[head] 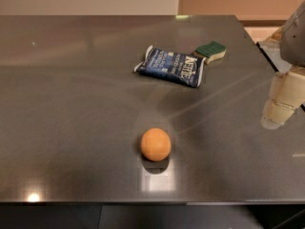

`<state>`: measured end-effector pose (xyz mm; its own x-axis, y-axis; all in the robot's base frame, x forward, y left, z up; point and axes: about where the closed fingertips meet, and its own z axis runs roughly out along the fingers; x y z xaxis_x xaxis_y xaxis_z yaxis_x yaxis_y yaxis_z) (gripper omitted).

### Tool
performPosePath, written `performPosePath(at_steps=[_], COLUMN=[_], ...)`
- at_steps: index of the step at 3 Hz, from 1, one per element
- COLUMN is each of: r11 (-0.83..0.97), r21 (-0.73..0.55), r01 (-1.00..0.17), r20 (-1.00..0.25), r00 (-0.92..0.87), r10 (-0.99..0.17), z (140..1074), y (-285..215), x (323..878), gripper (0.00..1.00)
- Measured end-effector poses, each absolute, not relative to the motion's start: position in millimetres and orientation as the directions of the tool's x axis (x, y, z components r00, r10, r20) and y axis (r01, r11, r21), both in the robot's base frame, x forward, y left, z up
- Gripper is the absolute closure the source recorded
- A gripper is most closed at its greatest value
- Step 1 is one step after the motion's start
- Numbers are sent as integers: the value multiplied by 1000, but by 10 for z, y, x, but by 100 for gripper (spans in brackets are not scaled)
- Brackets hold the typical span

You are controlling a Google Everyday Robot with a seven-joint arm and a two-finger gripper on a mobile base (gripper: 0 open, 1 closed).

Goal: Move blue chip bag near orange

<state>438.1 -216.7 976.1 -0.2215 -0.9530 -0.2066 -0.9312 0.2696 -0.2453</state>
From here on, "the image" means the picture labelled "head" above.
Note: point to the blue chip bag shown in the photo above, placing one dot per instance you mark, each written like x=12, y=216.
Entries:
x=176, y=67

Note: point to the green yellow sponge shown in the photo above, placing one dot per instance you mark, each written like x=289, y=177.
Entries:
x=211, y=52

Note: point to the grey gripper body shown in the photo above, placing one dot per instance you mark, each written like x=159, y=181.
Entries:
x=294, y=43

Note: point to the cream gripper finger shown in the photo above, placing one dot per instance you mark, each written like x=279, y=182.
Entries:
x=286, y=95

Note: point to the orange fruit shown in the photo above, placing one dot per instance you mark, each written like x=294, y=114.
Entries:
x=155, y=144

